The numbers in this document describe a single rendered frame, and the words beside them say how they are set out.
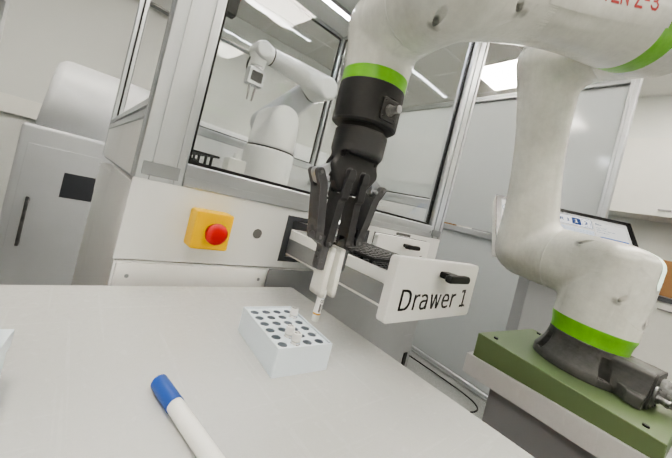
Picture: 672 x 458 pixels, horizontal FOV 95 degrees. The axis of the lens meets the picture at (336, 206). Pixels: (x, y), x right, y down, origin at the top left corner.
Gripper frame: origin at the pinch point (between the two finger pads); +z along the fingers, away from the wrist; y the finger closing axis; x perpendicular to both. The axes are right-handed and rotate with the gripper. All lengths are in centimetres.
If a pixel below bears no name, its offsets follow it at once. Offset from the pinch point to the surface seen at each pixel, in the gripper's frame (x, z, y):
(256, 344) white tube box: 2.3, 11.6, -6.9
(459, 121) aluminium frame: 35, -50, 71
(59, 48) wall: 352, -84, -80
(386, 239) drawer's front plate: 32, -2, 45
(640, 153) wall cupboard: 36, -121, 350
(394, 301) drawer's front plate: -2.6, 3.5, 12.8
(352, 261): 8.9, 0.5, 12.4
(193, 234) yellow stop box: 25.1, 2.4, -12.5
